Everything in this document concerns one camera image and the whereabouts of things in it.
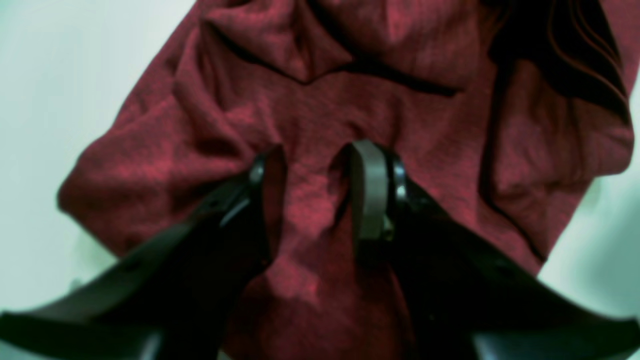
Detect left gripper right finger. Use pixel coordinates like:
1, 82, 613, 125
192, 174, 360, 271
348, 140, 639, 360

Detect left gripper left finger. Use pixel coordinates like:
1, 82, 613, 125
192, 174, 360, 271
1, 147, 287, 360

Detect red long-sleeve T-shirt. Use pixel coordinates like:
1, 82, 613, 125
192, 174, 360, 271
58, 0, 639, 360

